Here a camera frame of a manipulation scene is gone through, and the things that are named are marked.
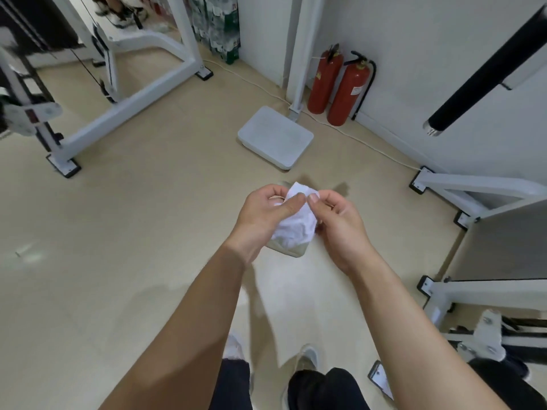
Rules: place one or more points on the person's right hand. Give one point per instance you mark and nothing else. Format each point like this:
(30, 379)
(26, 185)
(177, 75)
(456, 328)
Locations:
(344, 234)

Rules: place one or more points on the person's left hand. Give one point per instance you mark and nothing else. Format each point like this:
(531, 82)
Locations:
(256, 221)

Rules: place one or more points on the person's left thumb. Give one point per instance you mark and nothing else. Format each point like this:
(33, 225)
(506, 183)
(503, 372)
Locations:
(291, 206)

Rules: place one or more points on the person's right thumb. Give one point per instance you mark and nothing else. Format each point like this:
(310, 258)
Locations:
(317, 209)

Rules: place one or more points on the white tissue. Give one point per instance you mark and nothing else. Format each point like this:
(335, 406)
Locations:
(295, 226)

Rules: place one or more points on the clear tissue packet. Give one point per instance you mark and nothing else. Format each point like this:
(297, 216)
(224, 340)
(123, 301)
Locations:
(292, 251)

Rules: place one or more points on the person's right forearm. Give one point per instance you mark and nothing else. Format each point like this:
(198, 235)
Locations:
(410, 337)

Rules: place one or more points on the person's left forearm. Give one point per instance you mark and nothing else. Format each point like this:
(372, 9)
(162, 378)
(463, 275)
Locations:
(192, 333)

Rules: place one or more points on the white floor scale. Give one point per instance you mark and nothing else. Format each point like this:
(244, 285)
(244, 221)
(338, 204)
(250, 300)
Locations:
(275, 137)

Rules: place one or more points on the red fire extinguisher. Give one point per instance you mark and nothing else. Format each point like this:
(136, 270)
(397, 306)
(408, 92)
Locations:
(347, 91)
(323, 83)

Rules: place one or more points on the person's right white shoe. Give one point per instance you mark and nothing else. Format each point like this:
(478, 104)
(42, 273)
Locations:
(307, 359)

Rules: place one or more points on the person's white shoe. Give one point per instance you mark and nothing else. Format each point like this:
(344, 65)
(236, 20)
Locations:
(234, 348)
(307, 359)

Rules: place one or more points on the person's left white shoe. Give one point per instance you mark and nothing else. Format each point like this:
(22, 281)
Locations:
(234, 348)

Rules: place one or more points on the dark trousers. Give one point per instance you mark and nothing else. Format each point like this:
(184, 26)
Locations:
(324, 390)

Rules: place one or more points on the black smartphone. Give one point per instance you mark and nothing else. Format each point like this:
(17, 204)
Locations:
(380, 380)

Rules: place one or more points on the stack of bottled water packs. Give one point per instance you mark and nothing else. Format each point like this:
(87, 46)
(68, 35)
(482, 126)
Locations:
(220, 25)

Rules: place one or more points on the black padded roller bar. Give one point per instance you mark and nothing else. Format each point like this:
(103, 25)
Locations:
(487, 76)

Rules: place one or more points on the black seat pad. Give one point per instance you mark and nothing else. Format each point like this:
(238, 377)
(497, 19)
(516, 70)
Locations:
(508, 386)

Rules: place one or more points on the white upright post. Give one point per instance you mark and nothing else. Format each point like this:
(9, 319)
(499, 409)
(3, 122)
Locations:
(302, 55)

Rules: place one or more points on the white bench machine frame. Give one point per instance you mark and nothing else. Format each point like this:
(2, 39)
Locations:
(483, 290)

